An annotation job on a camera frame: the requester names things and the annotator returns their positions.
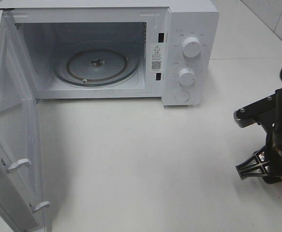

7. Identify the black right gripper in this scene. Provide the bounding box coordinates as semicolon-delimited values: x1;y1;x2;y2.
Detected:
236;88;282;184

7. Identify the white microwave knob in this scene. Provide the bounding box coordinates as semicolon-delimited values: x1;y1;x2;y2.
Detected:
178;68;196;86
182;36;202;58

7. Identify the white warning label sticker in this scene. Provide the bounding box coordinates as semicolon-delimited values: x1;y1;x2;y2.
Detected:
149;43;165;72

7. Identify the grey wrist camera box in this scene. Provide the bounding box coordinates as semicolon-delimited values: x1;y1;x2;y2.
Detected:
234;93;276;132

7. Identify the white microwave oven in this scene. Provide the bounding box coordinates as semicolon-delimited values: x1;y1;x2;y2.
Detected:
0;0;220;106

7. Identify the white microwave door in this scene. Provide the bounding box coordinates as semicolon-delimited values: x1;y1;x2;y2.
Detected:
0;10;50;232

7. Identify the round white door button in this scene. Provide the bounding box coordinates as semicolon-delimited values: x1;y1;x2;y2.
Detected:
175;90;190;102

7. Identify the glass microwave turntable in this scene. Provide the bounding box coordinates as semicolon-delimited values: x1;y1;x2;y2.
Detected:
52;41;144;87

